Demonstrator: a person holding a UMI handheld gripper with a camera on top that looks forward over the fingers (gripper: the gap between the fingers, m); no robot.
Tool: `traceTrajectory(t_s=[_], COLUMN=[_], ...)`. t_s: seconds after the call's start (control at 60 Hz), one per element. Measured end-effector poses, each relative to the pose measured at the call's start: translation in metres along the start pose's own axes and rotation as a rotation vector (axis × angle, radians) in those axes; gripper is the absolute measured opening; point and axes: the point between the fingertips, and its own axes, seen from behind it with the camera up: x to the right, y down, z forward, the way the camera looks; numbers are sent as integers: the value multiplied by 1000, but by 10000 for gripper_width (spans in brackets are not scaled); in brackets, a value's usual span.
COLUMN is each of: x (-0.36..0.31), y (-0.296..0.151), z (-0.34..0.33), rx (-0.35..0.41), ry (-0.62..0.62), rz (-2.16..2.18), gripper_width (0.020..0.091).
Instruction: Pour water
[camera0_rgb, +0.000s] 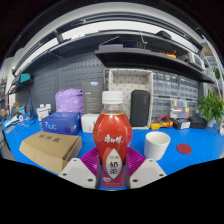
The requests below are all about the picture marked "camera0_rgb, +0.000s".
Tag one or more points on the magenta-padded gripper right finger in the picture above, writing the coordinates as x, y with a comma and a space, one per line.
146, 171

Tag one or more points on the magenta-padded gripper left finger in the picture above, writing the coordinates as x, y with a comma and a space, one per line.
78, 171

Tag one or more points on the red-labelled tea drink bottle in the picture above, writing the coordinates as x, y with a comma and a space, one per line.
112, 133

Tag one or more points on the white ceramic cup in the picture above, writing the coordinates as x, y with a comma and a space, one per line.
156, 145

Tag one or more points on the brown cardboard box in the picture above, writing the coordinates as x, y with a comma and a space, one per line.
50, 148

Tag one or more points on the flat round red coaster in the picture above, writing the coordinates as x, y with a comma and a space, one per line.
184, 149

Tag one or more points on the small white box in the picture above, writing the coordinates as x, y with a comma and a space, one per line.
88, 123

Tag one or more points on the yellow multimeter with red leads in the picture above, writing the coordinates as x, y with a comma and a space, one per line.
161, 124

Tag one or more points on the blue cardboard box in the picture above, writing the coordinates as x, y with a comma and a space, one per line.
61, 124

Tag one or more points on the black box with white label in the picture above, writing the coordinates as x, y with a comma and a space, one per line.
181, 124

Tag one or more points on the purple plastic bag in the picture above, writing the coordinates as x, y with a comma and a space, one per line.
69, 101

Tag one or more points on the flat black case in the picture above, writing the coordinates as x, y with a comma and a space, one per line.
198, 122

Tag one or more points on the clear organiser with colourful parts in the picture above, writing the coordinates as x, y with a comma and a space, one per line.
179, 108

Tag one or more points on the dark grey upright box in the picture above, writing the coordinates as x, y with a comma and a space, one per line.
92, 98

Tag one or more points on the narrow grey drawer cabinet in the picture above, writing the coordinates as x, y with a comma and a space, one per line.
193, 108

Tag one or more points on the wide grey drawer cabinet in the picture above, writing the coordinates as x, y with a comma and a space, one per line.
165, 84

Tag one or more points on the green potted plant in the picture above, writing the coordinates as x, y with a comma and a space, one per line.
210, 106

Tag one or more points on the white perforated crate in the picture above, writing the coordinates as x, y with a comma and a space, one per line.
123, 81

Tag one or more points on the black overhead shelf unit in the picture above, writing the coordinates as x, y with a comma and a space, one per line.
133, 57

